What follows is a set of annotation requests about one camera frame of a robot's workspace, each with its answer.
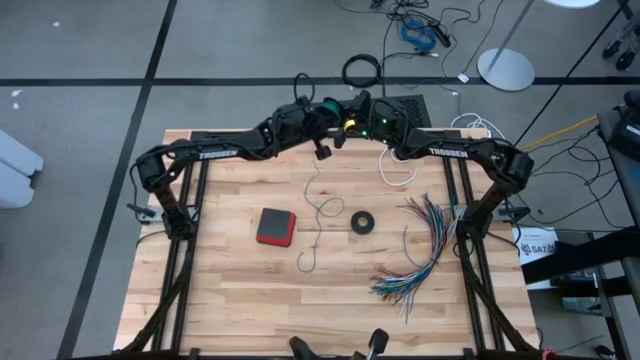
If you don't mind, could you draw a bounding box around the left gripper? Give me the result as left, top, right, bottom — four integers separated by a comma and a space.
298, 102, 335, 161

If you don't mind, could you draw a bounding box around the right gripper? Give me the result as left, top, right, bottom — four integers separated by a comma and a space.
333, 89, 375, 150

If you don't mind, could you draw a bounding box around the thin green wire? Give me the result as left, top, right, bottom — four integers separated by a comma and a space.
297, 101, 347, 274

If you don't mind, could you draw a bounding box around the black cable spool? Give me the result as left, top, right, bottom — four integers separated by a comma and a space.
319, 97, 347, 124

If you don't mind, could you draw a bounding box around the black tape roll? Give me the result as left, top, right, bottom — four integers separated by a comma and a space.
349, 210, 376, 236

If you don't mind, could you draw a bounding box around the black floor vent grille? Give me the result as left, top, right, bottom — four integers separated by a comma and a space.
296, 94, 433, 129

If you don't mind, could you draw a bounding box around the red and black box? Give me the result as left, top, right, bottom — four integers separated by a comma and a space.
255, 207, 298, 248

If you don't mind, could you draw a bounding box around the floor stand with round base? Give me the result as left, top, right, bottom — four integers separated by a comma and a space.
476, 0, 536, 93

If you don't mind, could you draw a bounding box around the thin black slanted pole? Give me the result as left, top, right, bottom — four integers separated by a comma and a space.
509, 2, 626, 147

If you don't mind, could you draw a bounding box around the dark grey device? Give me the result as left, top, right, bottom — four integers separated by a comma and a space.
352, 328, 390, 360
288, 335, 321, 360

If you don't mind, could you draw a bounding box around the white printed sign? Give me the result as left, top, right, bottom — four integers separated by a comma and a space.
512, 227, 559, 291

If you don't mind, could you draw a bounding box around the white round stand base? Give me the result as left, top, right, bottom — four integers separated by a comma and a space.
543, 0, 601, 10

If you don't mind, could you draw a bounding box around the dark side desk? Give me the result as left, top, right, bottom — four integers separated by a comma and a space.
597, 89, 640, 229

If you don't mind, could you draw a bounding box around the wheeled chair base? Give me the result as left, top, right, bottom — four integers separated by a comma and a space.
602, 19, 640, 72

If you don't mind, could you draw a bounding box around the white rounded object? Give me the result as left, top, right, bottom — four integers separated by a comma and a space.
0, 128, 45, 210

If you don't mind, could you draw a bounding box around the black camera cable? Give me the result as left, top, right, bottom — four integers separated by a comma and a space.
293, 72, 317, 107

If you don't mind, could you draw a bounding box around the black coiled cable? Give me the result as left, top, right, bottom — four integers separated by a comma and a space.
341, 53, 384, 90

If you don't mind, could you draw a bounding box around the black floor cable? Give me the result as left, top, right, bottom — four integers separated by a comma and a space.
380, 0, 496, 99

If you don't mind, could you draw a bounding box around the blue coiled cable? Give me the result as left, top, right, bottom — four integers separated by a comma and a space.
399, 17, 439, 53

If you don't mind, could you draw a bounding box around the white looped cable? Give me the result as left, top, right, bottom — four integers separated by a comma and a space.
449, 112, 511, 154

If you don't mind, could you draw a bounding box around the loose blue wire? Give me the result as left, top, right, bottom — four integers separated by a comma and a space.
402, 224, 424, 270

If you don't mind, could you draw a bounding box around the bundle of coloured wires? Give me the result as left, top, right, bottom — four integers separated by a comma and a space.
368, 193, 464, 326

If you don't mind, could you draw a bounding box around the yellow cable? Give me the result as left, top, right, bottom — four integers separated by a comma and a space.
508, 116, 600, 155

